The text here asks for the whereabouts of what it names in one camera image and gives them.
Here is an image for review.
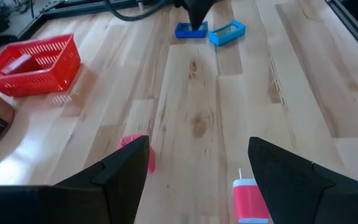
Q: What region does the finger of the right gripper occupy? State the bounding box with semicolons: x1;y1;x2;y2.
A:
174;0;217;31

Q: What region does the teal digital timer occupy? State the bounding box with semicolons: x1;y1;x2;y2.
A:
208;19;247;47

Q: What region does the red plastic basket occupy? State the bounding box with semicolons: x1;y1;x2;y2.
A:
0;33;82;97

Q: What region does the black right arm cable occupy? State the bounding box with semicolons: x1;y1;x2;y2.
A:
104;0;173;22

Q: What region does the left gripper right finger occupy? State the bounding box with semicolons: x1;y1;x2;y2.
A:
247;136;358;224

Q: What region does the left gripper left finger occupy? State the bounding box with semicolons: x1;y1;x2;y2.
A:
54;135;151;224

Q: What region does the pink adapter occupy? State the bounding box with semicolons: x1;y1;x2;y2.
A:
119;133;157;174

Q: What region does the dark blue digital timer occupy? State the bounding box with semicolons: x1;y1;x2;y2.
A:
175;21;209;39

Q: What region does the red and white adapter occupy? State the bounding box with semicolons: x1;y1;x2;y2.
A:
232;167;270;224

